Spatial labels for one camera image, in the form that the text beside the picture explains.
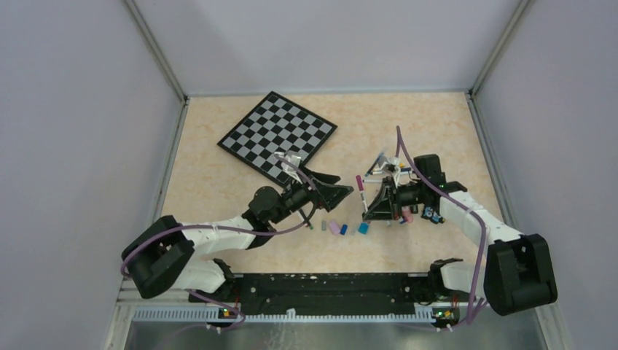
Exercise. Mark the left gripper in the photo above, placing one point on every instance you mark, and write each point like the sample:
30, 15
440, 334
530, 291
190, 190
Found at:
325, 190

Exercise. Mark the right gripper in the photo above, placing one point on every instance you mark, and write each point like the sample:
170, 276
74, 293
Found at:
381, 208

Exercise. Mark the magenta cap pen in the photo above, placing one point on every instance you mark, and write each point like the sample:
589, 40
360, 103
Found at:
360, 185

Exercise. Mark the light blue highlighter cap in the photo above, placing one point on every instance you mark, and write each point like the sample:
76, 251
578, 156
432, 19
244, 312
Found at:
363, 228

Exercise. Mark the purple highlighter cap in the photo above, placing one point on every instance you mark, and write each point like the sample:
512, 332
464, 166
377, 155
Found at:
334, 228

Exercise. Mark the pink highlighter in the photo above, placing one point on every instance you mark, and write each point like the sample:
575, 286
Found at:
407, 216

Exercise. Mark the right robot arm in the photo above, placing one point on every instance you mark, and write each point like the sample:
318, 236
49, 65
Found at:
514, 270

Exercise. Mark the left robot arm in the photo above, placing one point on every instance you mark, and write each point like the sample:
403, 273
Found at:
168, 254

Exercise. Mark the owl eraser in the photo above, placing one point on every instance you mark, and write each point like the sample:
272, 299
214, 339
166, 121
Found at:
431, 215

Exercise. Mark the black grey chessboard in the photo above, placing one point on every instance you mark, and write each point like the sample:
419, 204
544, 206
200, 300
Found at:
276, 124

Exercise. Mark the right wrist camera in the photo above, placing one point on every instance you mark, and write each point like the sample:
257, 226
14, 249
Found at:
391, 168

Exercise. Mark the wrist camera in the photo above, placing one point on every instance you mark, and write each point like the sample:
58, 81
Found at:
391, 168
290, 164

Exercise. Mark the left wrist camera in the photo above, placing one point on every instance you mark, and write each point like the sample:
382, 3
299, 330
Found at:
290, 164

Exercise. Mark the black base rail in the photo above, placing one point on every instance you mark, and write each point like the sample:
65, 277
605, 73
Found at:
334, 294

